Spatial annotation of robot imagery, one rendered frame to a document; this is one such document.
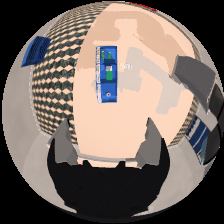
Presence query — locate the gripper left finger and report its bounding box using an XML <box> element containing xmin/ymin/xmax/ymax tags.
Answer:
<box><xmin>47</xmin><ymin>119</ymin><xmax>79</xmax><ymax>191</ymax></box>

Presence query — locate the grey domino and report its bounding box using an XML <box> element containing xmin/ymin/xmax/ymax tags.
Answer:
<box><xmin>134</xmin><ymin>33</ymin><xmax>143</xmax><ymax>41</ymax></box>

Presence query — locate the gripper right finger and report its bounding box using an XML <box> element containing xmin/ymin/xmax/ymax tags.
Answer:
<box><xmin>135</xmin><ymin>117</ymin><xmax>170</xmax><ymax>196</ymax></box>

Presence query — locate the white domino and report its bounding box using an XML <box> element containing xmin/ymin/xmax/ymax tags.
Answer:
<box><xmin>120</xmin><ymin>63</ymin><xmax>132</xmax><ymax>70</ymax></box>

